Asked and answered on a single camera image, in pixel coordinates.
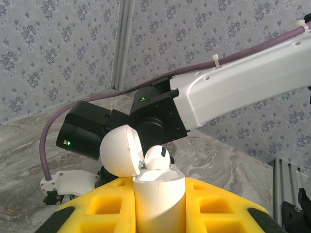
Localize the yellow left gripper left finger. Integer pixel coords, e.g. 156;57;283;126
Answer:
35;177;137;233

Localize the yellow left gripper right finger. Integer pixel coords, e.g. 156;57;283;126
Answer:
185;177;288;233

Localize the large white earbud charging case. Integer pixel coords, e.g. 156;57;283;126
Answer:
99;124;187;233

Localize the white wireless earbud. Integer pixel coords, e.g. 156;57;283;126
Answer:
144;145;171;170

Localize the wide aluminium extrusion beam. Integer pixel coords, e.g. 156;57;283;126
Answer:
271;157;311;233

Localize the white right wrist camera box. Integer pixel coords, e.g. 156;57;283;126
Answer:
39;169;99;206

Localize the aluminium frame post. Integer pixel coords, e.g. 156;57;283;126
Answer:
110;0;137;91

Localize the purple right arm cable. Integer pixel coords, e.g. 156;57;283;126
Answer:
39;20;311;182

